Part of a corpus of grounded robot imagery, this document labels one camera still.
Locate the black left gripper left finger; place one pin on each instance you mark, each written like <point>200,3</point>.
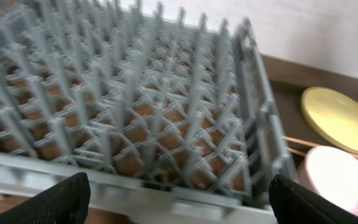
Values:
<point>67,202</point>

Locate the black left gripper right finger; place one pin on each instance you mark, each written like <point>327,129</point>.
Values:
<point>294,204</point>

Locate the upper wooden chopstick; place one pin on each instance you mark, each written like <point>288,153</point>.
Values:
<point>300,141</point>

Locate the yellow plastic plate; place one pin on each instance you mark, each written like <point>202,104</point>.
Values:
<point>333,115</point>

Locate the dark brown serving tray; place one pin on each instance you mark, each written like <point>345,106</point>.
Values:
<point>288,99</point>

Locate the grey plastic dish rack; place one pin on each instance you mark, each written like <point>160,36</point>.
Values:
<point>172,123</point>

